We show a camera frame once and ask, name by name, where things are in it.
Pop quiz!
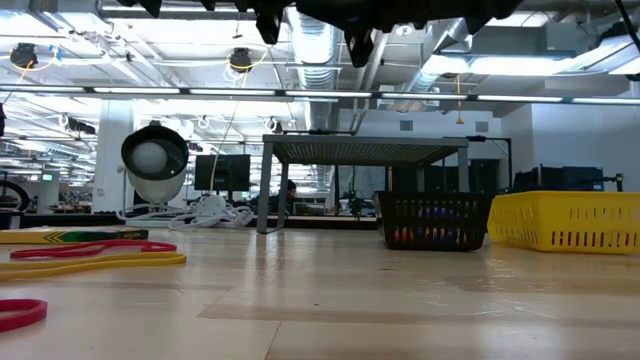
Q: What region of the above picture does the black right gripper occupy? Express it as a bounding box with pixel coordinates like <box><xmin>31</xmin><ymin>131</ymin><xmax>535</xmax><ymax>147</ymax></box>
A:
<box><xmin>294</xmin><ymin>0</ymin><xmax>524</xmax><ymax>69</ymax></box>

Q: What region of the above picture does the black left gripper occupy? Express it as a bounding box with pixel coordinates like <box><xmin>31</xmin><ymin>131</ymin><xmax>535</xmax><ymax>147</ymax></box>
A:
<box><xmin>234</xmin><ymin>0</ymin><xmax>289</xmax><ymax>45</ymax></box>

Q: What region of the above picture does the black plastic basket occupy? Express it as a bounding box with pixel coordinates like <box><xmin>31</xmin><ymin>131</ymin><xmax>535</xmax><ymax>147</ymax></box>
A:
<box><xmin>373</xmin><ymin>190</ymin><xmax>496</xmax><ymax>252</ymax></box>

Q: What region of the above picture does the yellow rubber band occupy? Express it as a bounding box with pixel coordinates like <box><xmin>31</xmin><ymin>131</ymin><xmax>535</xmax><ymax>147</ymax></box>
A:
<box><xmin>0</xmin><ymin>252</ymin><xmax>188</xmax><ymax>282</ymax></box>

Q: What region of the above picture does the red rubber band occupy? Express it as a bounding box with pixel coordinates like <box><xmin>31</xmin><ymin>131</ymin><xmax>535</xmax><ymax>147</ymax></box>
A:
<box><xmin>0</xmin><ymin>298</ymin><xmax>49</xmax><ymax>334</ymax></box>
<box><xmin>9</xmin><ymin>239</ymin><xmax>178</xmax><ymax>261</ymax></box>

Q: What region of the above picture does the white desk lamp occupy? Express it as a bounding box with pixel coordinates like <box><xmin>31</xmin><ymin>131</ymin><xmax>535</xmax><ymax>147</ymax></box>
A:
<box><xmin>117</xmin><ymin>119</ymin><xmax>191</xmax><ymax>229</ymax></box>

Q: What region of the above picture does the yellow hanging pendant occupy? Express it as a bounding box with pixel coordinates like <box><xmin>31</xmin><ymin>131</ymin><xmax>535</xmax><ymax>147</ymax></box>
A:
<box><xmin>453</xmin><ymin>73</ymin><xmax>465</xmax><ymax>126</ymax></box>

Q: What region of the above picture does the grey perforated metal riser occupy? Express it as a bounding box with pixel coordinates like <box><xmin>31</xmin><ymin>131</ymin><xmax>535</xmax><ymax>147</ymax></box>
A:
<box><xmin>256</xmin><ymin>133</ymin><xmax>472</xmax><ymax>236</ymax></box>

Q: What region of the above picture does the long ceiling light strip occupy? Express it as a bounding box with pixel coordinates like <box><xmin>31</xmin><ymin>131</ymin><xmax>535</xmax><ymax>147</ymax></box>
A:
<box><xmin>0</xmin><ymin>85</ymin><xmax>640</xmax><ymax>106</ymax></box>

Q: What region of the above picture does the black background monitor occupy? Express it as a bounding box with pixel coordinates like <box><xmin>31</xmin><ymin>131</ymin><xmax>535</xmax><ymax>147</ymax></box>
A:
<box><xmin>193</xmin><ymin>154</ymin><xmax>252</xmax><ymax>193</ymax></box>

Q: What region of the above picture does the person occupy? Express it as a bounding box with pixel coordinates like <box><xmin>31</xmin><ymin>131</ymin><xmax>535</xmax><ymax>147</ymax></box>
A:
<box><xmin>273</xmin><ymin>179</ymin><xmax>300</xmax><ymax>215</ymax></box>

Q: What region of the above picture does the dark background workstation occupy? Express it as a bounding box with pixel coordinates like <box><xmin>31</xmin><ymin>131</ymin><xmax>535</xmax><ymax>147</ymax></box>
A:
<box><xmin>509</xmin><ymin>165</ymin><xmax>626</xmax><ymax>194</ymax></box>

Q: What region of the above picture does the yellow plastic basket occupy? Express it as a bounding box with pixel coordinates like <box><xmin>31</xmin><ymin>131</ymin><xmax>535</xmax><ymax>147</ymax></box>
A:
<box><xmin>486</xmin><ymin>190</ymin><xmax>640</xmax><ymax>255</ymax></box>

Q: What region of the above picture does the yellow crayon box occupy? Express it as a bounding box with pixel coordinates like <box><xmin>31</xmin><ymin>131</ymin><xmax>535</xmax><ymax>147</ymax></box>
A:
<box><xmin>0</xmin><ymin>226</ymin><xmax>150</xmax><ymax>246</ymax></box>

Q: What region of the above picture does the black ceiling cord reel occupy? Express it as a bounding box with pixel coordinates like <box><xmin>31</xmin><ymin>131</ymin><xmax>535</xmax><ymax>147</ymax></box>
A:
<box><xmin>9</xmin><ymin>42</ymin><xmax>39</xmax><ymax>70</ymax></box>
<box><xmin>228</xmin><ymin>47</ymin><xmax>254</xmax><ymax>75</ymax></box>

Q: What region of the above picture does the silver smooth air duct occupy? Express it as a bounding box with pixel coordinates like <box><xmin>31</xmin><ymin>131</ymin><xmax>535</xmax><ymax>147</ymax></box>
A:
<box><xmin>399</xmin><ymin>14</ymin><xmax>506</xmax><ymax>96</ymax></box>

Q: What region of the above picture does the silver corrugated air duct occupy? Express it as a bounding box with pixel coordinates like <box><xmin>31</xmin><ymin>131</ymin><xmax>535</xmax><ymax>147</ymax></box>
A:
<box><xmin>287</xmin><ymin>9</ymin><xmax>344</xmax><ymax>132</ymax></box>

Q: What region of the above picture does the white lamp cable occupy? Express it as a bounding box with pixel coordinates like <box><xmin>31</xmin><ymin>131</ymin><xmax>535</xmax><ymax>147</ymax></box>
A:
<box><xmin>117</xmin><ymin>193</ymin><xmax>256</xmax><ymax>231</ymax></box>

